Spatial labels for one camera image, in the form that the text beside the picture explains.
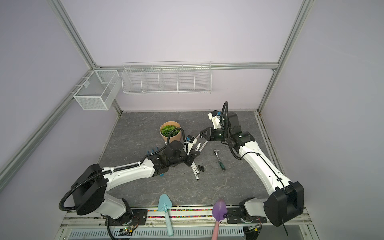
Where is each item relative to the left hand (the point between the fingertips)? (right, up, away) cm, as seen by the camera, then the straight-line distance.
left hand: (199, 154), depth 79 cm
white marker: (-1, +4, -2) cm, 5 cm away
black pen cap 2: (0, -10, +11) cm, 15 cm away
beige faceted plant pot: (-15, +8, +13) cm, 21 cm away
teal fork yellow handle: (-33, -2, +18) cm, 38 cm away
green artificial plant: (-21, +12, +14) cm, 28 cm away
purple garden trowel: (+10, -29, -4) cm, 31 cm away
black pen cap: (+2, -11, +10) cm, 15 cm away
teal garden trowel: (-18, -24, -4) cm, 31 cm away
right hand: (+1, +11, -4) cm, 12 cm away
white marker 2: (-2, -12, +9) cm, 15 cm away
